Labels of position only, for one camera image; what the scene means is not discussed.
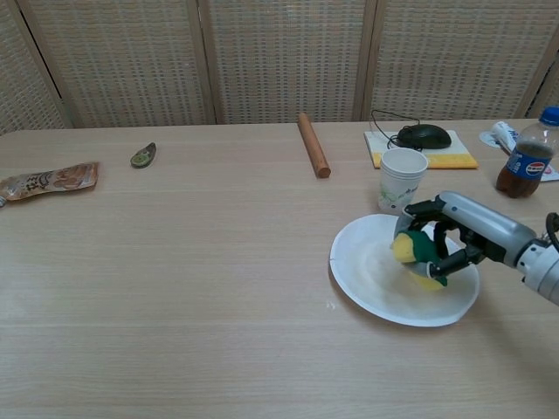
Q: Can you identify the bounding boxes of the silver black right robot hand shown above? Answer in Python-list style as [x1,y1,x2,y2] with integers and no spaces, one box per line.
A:
[393,190,539,280]

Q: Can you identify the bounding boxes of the yellow green sponge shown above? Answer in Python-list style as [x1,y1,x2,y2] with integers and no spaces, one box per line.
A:
[390,230,449,293]

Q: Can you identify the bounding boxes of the white yellow mouse pad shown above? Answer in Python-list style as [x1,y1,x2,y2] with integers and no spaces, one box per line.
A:
[363,129,480,170]

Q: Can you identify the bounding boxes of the white paper plate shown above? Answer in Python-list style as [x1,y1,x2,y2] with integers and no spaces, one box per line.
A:
[328,213,480,327]

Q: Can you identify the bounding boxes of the cola bottle blue cap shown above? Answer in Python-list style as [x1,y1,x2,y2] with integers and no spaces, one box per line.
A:
[495,106,559,200]

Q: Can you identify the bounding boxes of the white crumpled wrapper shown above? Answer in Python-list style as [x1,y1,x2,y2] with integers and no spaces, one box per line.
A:
[478,120,559,182]

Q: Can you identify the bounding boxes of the white paper cup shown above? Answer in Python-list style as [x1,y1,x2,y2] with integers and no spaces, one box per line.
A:
[377,147,429,216]

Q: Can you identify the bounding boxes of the black computer mouse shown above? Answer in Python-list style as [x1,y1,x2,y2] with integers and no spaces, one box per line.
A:
[397,123,452,151]

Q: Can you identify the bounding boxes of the wooden rolling pin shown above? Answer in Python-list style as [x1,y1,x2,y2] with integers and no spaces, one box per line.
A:
[297,112,332,180]

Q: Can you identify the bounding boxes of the woven folding screen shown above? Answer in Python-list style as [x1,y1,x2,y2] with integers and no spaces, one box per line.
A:
[0,0,559,136]

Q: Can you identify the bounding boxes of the orange snack packet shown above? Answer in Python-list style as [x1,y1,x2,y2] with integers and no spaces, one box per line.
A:
[0,161,100,209]

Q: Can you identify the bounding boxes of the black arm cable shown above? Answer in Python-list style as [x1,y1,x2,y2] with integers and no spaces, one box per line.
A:
[544,211,559,254]

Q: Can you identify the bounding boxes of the black mouse cable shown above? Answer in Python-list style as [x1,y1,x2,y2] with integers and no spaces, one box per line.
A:
[370,108,423,150]

